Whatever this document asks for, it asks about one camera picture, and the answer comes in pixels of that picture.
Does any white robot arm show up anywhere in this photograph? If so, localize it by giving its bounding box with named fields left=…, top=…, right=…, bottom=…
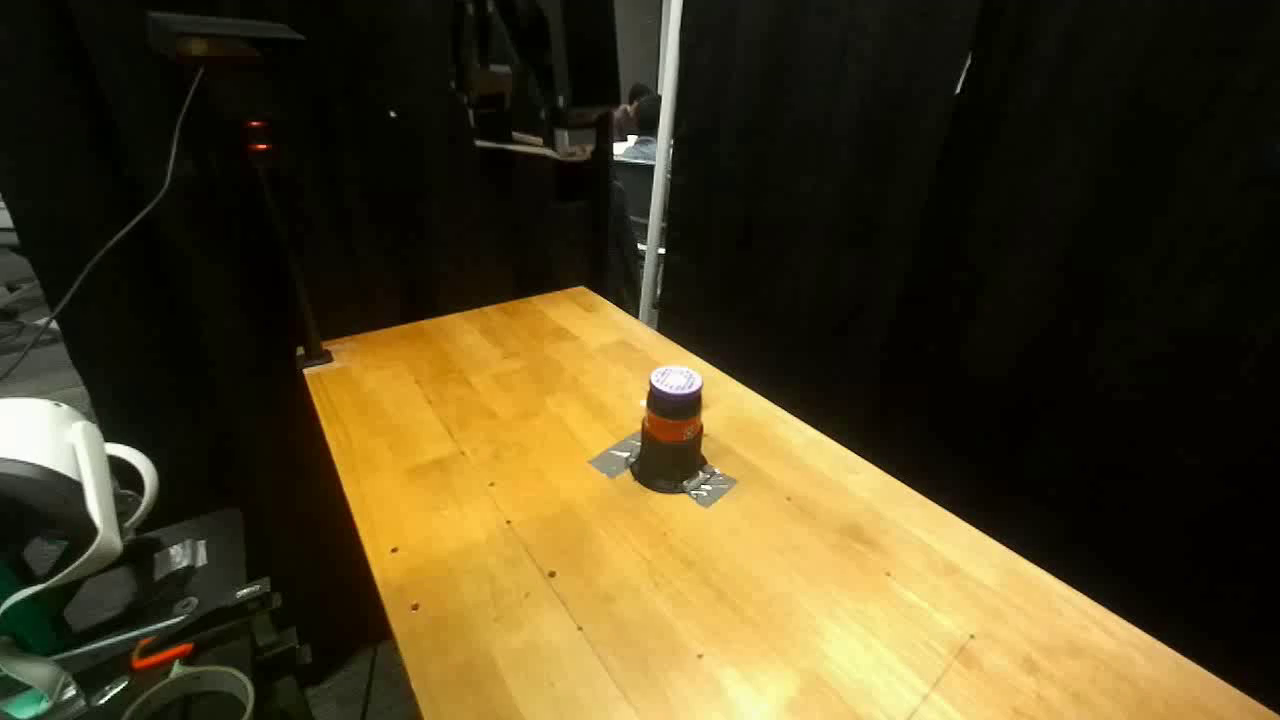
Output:
left=0, top=396, right=161, bottom=613

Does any silver tape strip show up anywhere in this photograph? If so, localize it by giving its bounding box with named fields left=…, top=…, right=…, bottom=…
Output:
left=594, top=436, right=735, bottom=509

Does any white vertical pole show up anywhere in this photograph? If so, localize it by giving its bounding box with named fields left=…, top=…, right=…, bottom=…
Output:
left=639, top=0, right=688, bottom=329

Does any roll of tape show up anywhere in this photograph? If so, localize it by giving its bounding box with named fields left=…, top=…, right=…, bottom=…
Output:
left=124, top=662, right=257, bottom=720

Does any orange handled clamp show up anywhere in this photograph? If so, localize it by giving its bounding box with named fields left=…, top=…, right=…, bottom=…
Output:
left=127, top=638, right=198, bottom=675

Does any white cable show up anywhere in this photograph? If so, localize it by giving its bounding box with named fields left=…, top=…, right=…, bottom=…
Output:
left=0, top=58, right=211, bottom=353

